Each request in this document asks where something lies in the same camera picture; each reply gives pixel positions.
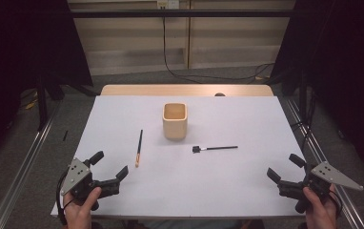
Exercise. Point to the yellow floor tape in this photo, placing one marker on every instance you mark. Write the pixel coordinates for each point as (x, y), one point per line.
(30, 104)

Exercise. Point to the black makeup brush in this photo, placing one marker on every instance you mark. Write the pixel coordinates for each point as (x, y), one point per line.
(218, 148)

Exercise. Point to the black horizontal bar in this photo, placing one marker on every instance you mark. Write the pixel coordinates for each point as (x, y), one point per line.
(177, 13)

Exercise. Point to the white wall socket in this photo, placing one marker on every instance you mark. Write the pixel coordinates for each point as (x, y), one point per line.
(168, 4)

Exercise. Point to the person's right hand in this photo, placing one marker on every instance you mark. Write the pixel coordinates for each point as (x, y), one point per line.
(319, 213)

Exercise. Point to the small black floor object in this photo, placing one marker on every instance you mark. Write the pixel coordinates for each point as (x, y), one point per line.
(65, 135)

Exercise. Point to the black metal stand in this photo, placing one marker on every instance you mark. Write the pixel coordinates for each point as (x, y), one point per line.
(42, 105)
(303, 95)

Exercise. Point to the wooden table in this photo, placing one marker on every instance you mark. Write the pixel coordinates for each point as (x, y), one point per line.
(170, 90)

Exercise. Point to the metal floor rail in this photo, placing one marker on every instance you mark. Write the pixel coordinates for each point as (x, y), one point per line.
(21, 171)
(329, 171)

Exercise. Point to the dark curtain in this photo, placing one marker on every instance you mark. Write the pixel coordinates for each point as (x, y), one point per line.
(345, 63)
(18, 47)

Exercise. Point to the cream square cup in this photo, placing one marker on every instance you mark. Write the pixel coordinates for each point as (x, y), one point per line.
(174, 122)

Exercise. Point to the dark table edge knob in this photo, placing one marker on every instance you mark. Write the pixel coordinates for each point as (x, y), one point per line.
(219, 94)

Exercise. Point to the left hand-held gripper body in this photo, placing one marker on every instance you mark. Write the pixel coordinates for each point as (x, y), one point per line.
(78, 178)

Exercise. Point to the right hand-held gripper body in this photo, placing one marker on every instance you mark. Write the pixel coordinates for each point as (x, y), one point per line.
(319, 178)

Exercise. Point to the person's left hand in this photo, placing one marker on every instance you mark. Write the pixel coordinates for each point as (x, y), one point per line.
(80, 210)

